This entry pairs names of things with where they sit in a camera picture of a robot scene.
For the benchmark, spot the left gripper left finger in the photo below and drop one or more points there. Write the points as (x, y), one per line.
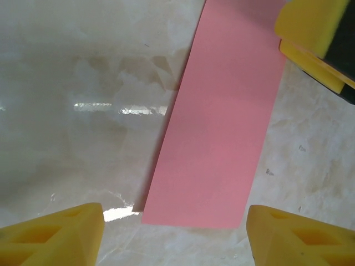
(55, 238)

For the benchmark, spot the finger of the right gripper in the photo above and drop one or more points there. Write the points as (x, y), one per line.
(313, 65)
(308, 25)

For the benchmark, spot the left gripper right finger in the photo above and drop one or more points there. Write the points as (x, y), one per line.
(299, 241)

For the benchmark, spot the pink paper sheet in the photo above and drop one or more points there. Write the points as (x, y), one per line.
(216, 124)

